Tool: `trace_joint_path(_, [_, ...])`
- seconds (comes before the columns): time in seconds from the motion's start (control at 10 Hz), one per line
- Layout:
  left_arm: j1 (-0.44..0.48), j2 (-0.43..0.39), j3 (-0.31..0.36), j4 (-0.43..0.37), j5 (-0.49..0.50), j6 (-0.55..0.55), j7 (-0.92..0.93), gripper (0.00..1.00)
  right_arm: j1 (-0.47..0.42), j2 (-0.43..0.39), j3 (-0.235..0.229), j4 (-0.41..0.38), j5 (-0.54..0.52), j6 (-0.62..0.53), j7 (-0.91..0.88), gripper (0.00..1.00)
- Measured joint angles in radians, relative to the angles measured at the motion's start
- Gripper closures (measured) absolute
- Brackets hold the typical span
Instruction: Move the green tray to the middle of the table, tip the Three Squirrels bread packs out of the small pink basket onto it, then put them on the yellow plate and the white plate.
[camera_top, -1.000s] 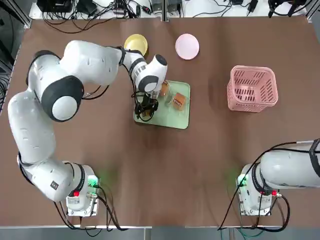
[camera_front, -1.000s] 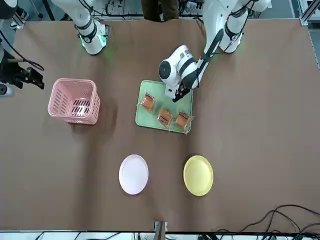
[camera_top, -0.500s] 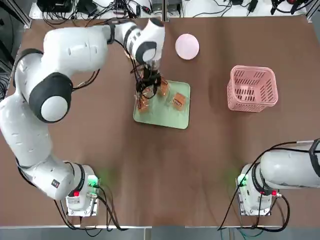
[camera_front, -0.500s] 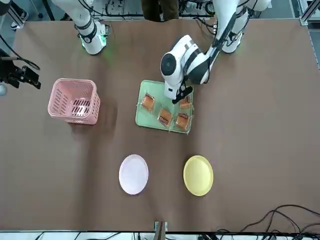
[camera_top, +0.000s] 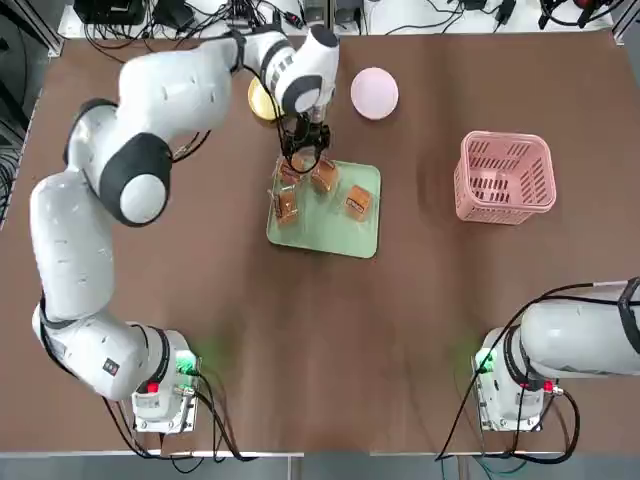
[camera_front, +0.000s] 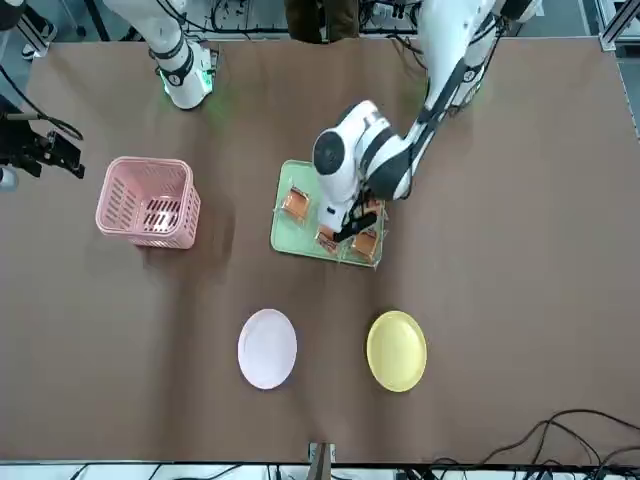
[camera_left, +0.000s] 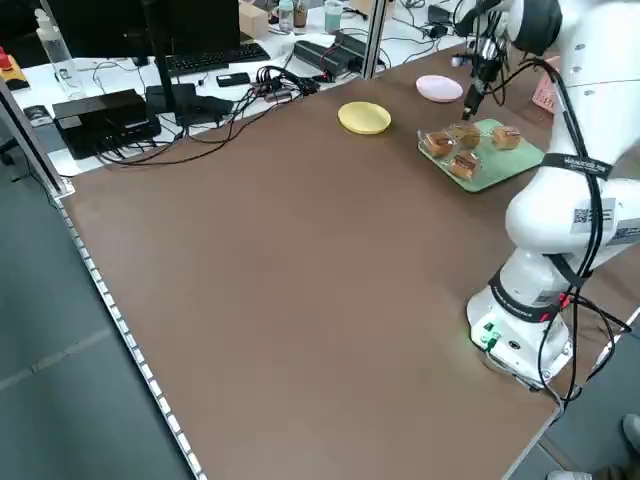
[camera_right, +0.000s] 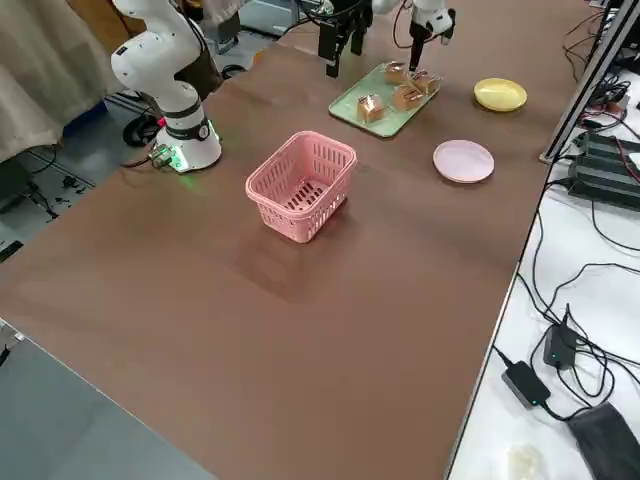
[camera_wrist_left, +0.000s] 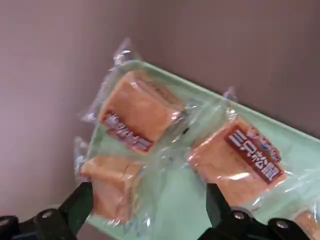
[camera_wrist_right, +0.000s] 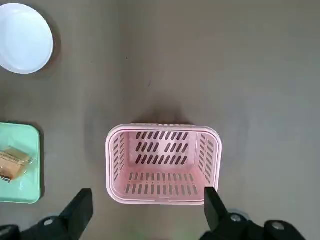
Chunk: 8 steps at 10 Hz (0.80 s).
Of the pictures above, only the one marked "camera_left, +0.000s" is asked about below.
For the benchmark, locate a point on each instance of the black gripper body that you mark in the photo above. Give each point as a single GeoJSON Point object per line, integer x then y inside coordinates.
{"type": "Point", "coordinates": [486, 67]}

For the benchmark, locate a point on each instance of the bread pack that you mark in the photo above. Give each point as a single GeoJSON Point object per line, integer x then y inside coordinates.
{"type": "Point", "coordinates": [440, 144]}
{"type": "Point", "coordinates": [465, 165]}
{"type": "Point", "coordinates": [506, 137]}
{"type": "Point", "coordinates": [467, 134]}

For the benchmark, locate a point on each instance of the small pink plastic basket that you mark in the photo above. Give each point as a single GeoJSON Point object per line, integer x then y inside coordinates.
{"type": "Point", "coordinates": [545, 95]}

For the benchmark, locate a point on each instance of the green plastic tray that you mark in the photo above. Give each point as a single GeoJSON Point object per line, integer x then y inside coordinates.
{"type": "Point", "coordinates": [510, 165]}

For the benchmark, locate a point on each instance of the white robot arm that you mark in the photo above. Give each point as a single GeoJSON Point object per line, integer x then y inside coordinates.
{"type": "Point", "coordinates": [550, 225]}

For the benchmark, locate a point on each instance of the white plate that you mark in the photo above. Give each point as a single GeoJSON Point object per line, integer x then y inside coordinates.
{"type": "Point", "coordinates": [440, 89]}

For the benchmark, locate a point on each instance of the yellow plate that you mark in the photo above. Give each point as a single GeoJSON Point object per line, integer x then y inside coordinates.
{"type": "Point", "coordinates": [365, 118]}

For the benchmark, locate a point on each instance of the black power adapter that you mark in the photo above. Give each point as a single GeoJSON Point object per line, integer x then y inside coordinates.
{"type": "Point", "coordinates": [439, 14]}
{"type": "Point", "coordinates": [210, 106]}

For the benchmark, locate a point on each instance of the black power supply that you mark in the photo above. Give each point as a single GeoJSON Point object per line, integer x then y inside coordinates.
{"type": "Point", "coordinates": [325, 57]}
{"type": "Point", "coordinates": [355, 42]}

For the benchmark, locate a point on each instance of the green drinking cup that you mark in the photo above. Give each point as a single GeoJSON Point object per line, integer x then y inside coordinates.
{"type": "Point", "coordinates": [332, 15]}

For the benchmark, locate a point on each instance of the brown drinking cup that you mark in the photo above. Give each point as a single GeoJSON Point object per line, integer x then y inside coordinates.
{"type": "Point", "coordinates": [300, 15]}

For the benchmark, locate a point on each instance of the clear drinking cup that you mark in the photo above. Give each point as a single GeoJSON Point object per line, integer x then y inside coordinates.
{"type": "Point", "coordinates": [285, 15]}

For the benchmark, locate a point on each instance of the brown cardboard box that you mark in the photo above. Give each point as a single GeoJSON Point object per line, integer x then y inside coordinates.
{"type": "Point", "coordinates": [252, 20]}

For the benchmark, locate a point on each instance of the black phone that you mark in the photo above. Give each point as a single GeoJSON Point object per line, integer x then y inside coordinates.
{"type": "Point", "coordinates": [232, 78]}

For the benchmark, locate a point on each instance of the black keyboard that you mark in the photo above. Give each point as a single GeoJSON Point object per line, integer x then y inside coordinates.
{"type": "Point", "coordinates": [215, 57]}

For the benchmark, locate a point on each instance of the black monitor stand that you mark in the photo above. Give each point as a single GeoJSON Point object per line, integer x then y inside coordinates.
{"type": "Point", "coordinates": [167, 75]}

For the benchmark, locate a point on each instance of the person's foot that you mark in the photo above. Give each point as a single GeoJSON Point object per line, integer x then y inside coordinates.
{"type": "Point", "coordinates": [632, 432]}

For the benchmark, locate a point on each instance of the black computer monitor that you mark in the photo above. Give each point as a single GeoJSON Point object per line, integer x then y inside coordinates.
{"type": "Point", "coordinates": [100, 25]}

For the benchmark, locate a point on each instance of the clear plastic bottle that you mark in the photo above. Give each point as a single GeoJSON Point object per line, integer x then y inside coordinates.
{"type": "Point", "coordinates": [57, 50]}

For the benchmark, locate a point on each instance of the small black device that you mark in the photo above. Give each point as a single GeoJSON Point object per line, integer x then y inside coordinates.
{"type": "Point", "coordinates": [39, 114]}

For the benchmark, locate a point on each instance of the red emergency stop button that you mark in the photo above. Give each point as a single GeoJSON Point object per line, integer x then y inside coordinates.
{"type": "Point", "coordinates": [10, 67]}

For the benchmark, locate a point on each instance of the aluminium frame post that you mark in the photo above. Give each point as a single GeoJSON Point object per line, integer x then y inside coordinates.
{"type": "Point", "coordinates": [375, 35]}

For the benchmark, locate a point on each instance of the black switch box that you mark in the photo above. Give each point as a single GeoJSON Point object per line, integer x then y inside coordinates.
{"type": "Point", "coordinates": [105, 117]}

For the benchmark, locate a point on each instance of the aluminium frame rail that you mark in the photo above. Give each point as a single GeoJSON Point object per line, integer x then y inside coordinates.
{"type": "Point", "coordinates": [30, 135]}

